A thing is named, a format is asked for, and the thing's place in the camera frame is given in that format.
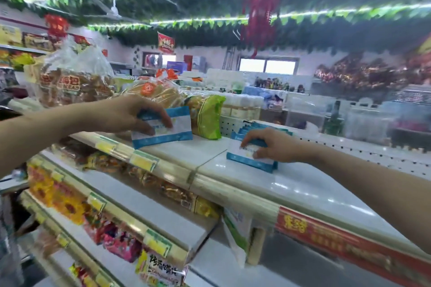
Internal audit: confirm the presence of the person's left hand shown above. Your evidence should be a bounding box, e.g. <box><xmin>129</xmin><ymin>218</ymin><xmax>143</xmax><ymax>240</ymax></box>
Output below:
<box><xmin>97</xmin><ymin>95</ymin><xmax>173</xmax><ymax>136</ymax></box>

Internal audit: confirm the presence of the person's right hand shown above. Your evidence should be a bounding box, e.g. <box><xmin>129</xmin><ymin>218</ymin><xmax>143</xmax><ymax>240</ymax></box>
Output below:
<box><xmin>240</xmin><ymin>128</ymin><xmax>317</xmax><ymax>164</ymax></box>

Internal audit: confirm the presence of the blue white snack packet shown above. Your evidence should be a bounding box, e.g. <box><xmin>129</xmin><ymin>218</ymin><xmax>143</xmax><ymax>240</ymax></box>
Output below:
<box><xmin>226</xmin><ymin>140</ymin><xmax>279</xmax><ymax>174</ymax></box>
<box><xmin>131</xmin><ymin>106</ymin><xmax>193</xmax><ymax>150</ymax></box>

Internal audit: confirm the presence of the person's left forearm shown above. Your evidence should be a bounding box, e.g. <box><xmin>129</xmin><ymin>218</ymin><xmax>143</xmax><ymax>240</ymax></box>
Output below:
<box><xmin>0</xmin><ymin>99</ymin><xmax>103</xmax><ymax>180</ymax></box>

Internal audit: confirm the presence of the person's right forearm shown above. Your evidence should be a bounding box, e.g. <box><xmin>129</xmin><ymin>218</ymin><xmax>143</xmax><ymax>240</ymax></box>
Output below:
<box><xmin>310</xmin><ymin>148</ymin><xmax>431</xmax><ymax>254</ymax></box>

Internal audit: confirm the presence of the row of blue packets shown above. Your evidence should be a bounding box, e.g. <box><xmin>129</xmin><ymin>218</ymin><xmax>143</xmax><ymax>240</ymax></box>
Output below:
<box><xmin>230</xmin><ymin>120</ymin><xmax>293</xmax><ymax>148</ymax></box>

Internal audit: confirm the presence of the white store shelf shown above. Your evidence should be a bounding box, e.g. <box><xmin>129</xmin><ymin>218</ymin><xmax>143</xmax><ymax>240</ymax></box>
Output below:
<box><xmin>18</xmin><ymin>113</ymin><xmax>431</xmax><ymax>287</ymax></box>

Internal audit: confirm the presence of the yellow green price tag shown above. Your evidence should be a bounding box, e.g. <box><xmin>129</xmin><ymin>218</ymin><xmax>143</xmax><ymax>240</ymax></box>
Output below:
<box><xmin>95</xmin><ymin>137</ymin><xmax>119</xmax><ymax>155</ymax></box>
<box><xmin>87</xmin><ymin>192</ymin><xmax>107</xmax><ymax>212</ymax></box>
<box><xmin>143</xmin><ymin>228</ymin><xmax>173</xmax><ymax>259</ymax></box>
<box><xmin>129</xmin><ymin>150</ymin><xmax>159</xmax><ymax>173</ymax></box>

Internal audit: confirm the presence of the bread bag with orange label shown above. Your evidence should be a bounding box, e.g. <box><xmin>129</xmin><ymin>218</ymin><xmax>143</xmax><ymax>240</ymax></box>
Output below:
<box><xmin>122</xmin><ymin>76</ymin><xmax>185</xmax><ymax>110</ymax></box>

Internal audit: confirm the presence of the row of white bottles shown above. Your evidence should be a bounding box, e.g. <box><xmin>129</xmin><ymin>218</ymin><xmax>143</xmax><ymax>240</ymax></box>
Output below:
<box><xmin>220</xmin><ymin>93</ymin><xmax>265</xmax><ymax>121</ymax></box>

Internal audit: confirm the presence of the green snack packet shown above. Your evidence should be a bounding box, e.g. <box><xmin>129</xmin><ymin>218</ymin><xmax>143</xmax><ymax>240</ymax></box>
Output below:
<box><xmin>187</xmin><ymin>94</ymin><xmax>226</xmax><ymax>140</ymax></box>

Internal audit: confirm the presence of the row of golden candy packets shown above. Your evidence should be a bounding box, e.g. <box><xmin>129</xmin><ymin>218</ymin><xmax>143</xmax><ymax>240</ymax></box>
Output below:
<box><xmin>51</xmin><ymin>138</ymin><xmax>222</xmax><ymax>221</ymax></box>

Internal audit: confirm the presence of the green white hanging packet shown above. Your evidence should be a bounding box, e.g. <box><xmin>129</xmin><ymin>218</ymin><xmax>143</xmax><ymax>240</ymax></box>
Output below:
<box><xmin>222</xmin><ymin>207</ymin><xmax>254</xmax><ymax>268</ymax></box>

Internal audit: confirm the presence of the stack of clear plastic containers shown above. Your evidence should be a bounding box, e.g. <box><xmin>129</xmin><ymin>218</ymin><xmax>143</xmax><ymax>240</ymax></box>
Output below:
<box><xmin>286</xmin><ymin>94</ymin><xmax>396</xmax><ymax>145</ymax></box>

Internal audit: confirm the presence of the red hanging sign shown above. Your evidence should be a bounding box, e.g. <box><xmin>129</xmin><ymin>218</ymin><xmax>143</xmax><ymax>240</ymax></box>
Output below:
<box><xmin>157</xmin><ymin>32</ymin><xmax>176</xmax><ymax>55</ymax></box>

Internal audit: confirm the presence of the window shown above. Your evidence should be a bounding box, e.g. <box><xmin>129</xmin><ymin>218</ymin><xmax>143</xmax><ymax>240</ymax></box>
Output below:
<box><xmin>238</xmin><ymin>57</ymin><xmax>299</xmax><ymax>76</ymax></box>

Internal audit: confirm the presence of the large clear bread bag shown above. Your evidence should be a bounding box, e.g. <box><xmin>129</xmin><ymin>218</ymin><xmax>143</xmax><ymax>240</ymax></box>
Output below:
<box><xmin>33</xmin><ymin>36</ymin><xmax>116</xmax><ymax>108</ymax></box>

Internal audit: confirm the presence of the row of orange yellow packets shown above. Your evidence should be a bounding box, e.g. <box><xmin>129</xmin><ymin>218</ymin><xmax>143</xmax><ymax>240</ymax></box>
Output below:
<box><xmin>27</xmin><ymin>164</ymin><xmax>87</xmax><ymax>226</ymax></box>

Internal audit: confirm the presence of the row of pink packets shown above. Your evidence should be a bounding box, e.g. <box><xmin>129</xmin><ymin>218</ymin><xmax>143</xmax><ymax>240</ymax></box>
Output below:
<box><xmin>84</xmin><ymin>214</ymin><xmax>143</xmax><ymax>263</ymax></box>

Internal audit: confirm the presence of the red banner strip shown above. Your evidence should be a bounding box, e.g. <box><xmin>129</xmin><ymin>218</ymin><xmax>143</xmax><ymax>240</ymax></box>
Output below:
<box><xmin>275</xmin><ymin>206</ymin><xmax>431</xmax><ymax>287</ymax></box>

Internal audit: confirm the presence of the white ceiling fan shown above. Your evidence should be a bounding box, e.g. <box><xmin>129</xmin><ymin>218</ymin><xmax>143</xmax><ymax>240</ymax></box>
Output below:
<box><xmin>82</xmin><ymin>0</ymin><xmax>143</xmax><ymax>24</ymax></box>

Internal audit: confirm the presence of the large red hanging lantern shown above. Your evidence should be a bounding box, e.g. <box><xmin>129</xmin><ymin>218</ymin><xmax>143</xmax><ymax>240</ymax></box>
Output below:
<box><xmin>241</xmin><ymin>0</ymin><xmax>281</xmax><ymax>59</ymax></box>

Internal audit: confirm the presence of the red gold tinsel decoration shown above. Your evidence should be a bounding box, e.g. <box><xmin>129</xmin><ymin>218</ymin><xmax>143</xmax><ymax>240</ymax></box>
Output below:
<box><xmin>314</xmin><ymin>51</ymin><xmax>431</xmax><ymax>93</ymax></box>

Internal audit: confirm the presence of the small red hanging lantern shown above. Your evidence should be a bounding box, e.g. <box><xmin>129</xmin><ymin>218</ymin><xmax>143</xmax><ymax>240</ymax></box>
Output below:
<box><xmin>44</xmin><ymin>14</ymin><xmax>70</xmax><ymax>39</ymax></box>

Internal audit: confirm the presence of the white yellow printed packet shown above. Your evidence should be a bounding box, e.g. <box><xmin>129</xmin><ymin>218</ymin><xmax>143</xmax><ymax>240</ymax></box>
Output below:
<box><xmin>136</xmin><ymin>249</ymin><xmax>186</xmax><ymax>287</ymax></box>

